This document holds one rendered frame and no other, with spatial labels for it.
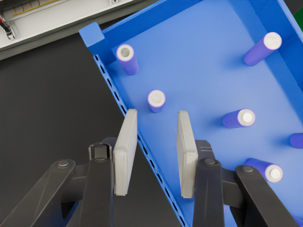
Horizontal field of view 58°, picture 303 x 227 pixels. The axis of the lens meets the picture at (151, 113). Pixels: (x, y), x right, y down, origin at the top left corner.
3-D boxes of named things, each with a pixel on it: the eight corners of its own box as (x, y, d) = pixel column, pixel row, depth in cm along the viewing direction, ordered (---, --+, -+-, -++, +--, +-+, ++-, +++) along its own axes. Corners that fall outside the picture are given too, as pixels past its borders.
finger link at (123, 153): (126, 197, 16) (113, 196, 16) (137, 143, 23) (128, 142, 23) (126, 151, 15) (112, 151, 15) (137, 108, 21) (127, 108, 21)
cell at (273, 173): (262, 169, 32) (288, 178, 25) (248, 176, 32) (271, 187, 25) (254, 155, 32) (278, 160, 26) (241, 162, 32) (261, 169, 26)
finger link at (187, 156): (184, 153, 15) (198, 154, 15) (177, 109, 21) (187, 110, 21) (181, 199, 16) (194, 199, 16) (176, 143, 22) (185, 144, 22)
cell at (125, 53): (141, 70, 33) (137, 55, 27) (128, 78, 33) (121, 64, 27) (134, 58, 33) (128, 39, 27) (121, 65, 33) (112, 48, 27)
